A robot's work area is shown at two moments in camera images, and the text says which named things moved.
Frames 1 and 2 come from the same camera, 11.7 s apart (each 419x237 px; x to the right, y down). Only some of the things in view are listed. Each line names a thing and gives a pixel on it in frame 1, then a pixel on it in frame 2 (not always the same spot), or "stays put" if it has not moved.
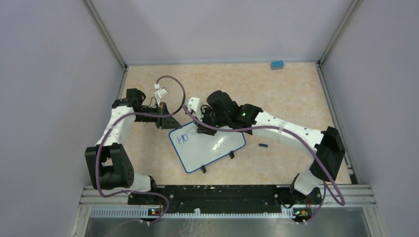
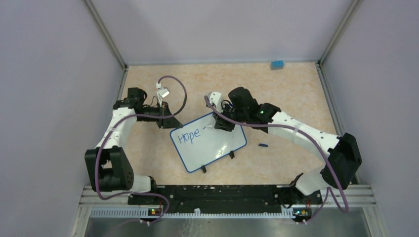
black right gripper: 201,128 -> 221,122
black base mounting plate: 225,198 stays put
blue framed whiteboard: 196,150 stays put
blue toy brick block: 276,64 stays put
